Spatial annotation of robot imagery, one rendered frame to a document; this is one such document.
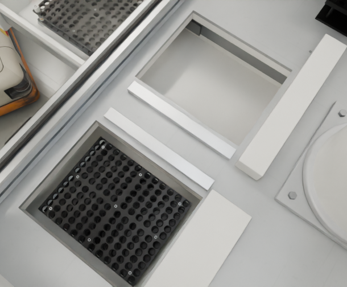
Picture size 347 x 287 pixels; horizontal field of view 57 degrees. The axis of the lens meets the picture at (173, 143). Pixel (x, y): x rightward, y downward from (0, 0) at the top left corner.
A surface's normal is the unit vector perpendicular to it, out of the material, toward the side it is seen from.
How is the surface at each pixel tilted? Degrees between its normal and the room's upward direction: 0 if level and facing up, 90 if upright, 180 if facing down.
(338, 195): 90
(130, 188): 0
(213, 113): 0
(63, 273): 0
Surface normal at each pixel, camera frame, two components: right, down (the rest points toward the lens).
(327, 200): -0.95, 0.29
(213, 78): 0.02, -0.32
